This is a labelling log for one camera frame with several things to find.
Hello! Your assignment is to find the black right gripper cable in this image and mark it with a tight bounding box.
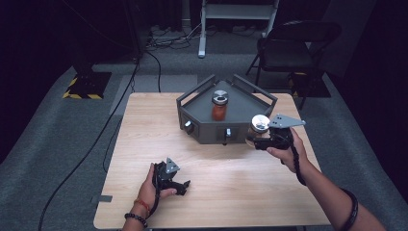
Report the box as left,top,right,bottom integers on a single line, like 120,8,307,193
288,127,308,187

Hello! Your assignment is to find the red string bracelet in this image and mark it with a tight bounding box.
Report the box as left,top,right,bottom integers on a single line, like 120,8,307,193
133,198,151,214

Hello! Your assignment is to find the grey corner rack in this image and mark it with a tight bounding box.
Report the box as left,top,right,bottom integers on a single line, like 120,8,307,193
175,73,279,145

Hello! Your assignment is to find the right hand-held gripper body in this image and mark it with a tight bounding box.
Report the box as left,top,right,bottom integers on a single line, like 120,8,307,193
266,113,307,150

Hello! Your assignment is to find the black wristband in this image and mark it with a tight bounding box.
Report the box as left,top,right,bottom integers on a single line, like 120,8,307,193
339,188,359,231

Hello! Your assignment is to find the black stand base striped edge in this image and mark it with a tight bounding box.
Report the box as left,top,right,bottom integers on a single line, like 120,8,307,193
62,62,113,101
288,71,332,99

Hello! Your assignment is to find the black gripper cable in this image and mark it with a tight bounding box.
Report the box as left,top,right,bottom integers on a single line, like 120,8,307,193
288,127,308,187
146,172,162,219

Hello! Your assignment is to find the curved black floor cable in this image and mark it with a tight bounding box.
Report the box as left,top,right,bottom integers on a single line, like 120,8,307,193
145,50,163,94

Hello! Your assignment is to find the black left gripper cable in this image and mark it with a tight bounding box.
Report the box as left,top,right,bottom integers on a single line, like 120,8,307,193
146,172,162,219

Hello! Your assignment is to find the black folding chair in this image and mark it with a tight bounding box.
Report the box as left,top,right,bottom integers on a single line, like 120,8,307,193
244,19,343,112

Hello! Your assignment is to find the thin black floor cable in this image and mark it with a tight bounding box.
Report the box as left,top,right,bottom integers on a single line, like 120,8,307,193
102,117,124,173

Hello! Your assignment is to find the black bead bracelet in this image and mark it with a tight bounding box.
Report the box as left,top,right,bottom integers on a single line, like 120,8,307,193
123,212,149,229

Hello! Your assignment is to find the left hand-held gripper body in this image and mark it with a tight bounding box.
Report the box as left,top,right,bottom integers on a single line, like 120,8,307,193
152,156,181,193

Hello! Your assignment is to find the white metal stand frame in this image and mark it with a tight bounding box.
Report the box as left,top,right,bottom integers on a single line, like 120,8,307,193
197,0,281,59

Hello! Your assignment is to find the person's left hand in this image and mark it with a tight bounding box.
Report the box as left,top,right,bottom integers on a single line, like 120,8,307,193
137,162,178,210

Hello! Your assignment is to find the long black floor cable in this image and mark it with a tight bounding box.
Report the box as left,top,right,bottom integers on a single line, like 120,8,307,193
37,54,142,231

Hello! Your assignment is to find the grey tape strip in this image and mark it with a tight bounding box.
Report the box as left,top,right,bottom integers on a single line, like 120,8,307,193
90,193,115,205

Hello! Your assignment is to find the tangle of floor cables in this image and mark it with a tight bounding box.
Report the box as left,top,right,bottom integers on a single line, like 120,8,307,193
145,23,204,51

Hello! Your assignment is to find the red-filled jar silver lid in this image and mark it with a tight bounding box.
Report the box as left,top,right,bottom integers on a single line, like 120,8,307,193
210,90,230,122

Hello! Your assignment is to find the person's right hand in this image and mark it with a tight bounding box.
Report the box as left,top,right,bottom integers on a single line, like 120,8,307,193
266,127,309,173

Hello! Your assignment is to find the brown-filled jar silver lid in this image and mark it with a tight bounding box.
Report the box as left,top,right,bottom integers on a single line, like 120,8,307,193
245,114,271,147

